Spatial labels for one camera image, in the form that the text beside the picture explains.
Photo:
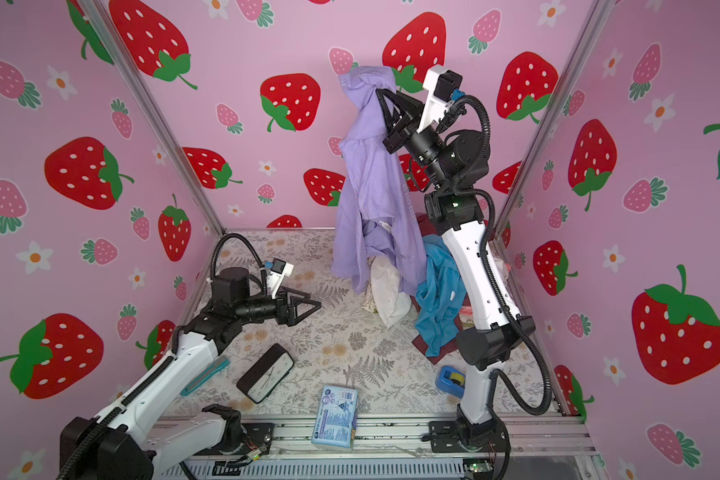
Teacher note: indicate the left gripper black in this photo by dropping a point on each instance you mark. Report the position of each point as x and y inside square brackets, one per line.
[283, 304]

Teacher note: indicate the blue tape dispenser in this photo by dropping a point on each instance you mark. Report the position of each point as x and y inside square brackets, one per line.
[451, 381]

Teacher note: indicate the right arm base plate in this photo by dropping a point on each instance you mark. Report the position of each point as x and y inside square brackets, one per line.
[460, 436]

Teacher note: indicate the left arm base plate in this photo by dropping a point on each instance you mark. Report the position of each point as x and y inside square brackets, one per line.
[251, 437]

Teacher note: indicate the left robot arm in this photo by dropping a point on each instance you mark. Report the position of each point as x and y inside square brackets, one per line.
[115, 443]

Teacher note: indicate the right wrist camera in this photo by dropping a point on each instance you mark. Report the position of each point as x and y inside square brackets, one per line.
[440, 84]

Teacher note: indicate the teal flat tool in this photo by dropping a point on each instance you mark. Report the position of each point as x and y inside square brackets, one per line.
[203, 377]

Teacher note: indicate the white cloth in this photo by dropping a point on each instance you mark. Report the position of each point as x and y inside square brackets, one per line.
[393, 304]

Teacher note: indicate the light blue wipes packet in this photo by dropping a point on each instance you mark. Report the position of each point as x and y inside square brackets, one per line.
[335, 422]

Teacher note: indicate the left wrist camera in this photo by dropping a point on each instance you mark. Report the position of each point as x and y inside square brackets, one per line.
[276, 271]

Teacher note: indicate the lavender purple cloth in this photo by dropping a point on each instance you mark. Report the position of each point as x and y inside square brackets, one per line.
[375, 214]

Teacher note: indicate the black rectangular clock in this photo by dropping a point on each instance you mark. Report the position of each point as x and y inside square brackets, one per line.
[266, 374]

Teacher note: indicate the maroon cloth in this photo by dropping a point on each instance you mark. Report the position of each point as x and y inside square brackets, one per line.
[426, 342]

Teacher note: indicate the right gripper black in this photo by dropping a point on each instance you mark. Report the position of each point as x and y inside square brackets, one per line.
[402, 129]

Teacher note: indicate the aluminium frame rail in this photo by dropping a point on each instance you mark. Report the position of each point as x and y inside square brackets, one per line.
[390, 436]

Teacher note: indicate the teal blue cloth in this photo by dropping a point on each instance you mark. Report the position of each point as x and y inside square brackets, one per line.
[438, 294]

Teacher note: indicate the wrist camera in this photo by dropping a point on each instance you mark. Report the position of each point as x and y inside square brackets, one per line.
[440, 84]
[276, 271]

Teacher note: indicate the cream printed cloth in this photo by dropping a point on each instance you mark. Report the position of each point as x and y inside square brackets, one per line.
[369, 303]

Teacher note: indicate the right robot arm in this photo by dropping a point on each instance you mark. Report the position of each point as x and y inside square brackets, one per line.
[454, 152]

